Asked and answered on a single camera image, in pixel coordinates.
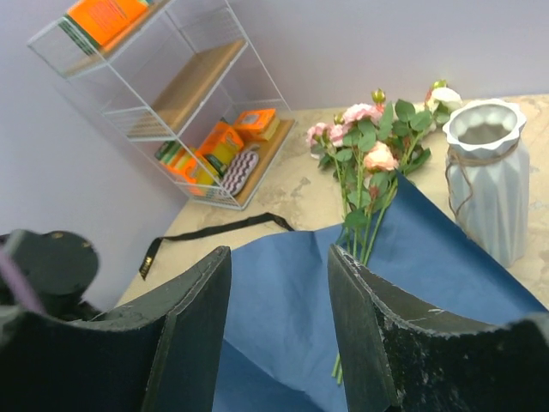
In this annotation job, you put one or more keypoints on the black printed ribbon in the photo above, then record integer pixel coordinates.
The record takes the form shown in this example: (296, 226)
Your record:
(251, 221)

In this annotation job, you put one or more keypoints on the orange yellow sponge pack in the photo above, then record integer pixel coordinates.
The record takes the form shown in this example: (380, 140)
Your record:
(201, 167)

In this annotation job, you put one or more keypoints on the white wire wooden shelf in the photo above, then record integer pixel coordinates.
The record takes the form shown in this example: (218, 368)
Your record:
(173, 74)

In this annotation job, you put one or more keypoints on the orange green carton box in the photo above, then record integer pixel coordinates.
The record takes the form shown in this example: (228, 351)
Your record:
(92, 24)

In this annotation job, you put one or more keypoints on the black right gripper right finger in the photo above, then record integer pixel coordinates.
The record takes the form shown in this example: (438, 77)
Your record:
(400, 353)

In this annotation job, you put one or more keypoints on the white ribbed ceramic vase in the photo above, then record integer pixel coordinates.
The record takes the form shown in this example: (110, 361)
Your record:
(487, 174)

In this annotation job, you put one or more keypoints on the blue wrapping paper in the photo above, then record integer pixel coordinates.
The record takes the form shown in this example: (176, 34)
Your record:
(280, 351)

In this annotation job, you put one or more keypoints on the pink rose stem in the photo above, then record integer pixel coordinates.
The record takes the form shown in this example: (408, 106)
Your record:
(408, 127)
(355, 144)

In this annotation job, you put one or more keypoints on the white rose stem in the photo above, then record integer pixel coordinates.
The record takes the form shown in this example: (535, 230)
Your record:
(440, 101)

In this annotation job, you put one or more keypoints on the purple zigzag scrubber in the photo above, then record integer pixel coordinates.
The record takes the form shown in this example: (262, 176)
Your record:
(240, 169)

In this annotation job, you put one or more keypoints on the small orange box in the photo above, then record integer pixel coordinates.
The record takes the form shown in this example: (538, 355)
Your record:
(257, 125)

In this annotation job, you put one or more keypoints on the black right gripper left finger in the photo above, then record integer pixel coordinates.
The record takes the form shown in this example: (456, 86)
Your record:
(158, 352)

